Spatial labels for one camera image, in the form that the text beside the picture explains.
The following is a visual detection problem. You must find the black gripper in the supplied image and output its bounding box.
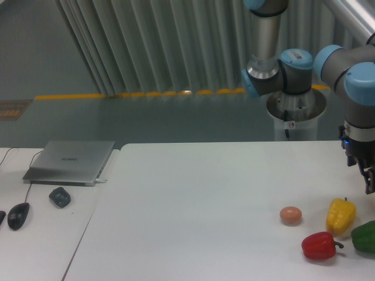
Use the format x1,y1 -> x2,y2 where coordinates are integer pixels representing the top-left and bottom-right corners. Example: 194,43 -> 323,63
339,125 -> 375,194

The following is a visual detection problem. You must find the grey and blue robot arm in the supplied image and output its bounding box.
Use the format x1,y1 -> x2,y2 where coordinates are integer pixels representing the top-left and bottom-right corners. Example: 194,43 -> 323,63
241,1 -> 374,194

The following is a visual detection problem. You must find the yellow bell pepper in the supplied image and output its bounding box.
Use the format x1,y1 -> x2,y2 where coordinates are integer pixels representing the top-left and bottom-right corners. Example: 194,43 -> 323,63
326,197 -> 357,235

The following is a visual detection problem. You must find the green bell pepper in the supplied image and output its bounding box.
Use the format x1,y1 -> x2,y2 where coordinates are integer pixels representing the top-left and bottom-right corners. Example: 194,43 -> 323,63
351,220 -> 374,254

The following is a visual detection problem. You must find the red bell pepper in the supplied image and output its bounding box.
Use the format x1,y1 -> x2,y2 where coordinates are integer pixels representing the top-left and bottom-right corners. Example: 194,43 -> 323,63
301,231 -> 344,260

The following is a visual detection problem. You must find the brown egg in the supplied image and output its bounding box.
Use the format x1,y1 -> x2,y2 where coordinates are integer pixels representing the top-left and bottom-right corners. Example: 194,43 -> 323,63
279,206 -> 302,225

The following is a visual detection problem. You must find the grey pleated curtain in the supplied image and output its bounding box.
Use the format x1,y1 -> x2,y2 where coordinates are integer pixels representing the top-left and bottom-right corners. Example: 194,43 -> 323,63
55,0 -> 375,96

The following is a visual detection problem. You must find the silver laptop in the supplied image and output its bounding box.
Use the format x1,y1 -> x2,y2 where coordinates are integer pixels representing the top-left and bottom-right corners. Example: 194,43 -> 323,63
23,140 -> 115,186

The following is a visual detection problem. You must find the small black gadget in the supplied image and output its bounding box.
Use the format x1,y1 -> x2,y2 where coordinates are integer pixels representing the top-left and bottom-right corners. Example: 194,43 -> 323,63
49,187 -> 71,208

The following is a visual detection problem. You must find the black computer mouse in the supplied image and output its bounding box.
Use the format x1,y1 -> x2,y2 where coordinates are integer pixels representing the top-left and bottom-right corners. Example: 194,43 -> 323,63
7,202 -> 30,231

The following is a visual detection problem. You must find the black keyboard edge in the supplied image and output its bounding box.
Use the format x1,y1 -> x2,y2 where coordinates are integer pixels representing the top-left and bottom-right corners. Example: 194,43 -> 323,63
0,211 -> 6,225

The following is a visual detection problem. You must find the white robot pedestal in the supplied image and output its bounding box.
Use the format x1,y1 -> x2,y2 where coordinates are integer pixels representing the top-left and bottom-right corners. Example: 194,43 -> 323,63
267,88 -> 327,141

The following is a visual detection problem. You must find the black cable on pedestal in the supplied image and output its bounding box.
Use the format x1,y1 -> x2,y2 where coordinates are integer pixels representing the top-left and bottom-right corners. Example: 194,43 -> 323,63
282,109 -> 291,140

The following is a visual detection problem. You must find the black mouse cable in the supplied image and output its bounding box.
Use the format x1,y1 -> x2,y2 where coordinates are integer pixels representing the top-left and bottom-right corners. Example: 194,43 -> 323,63
24,149 -> 45,204

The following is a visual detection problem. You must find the black laptop cable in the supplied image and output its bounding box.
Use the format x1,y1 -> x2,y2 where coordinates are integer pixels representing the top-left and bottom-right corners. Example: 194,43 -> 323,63
0,147 -> 16,165

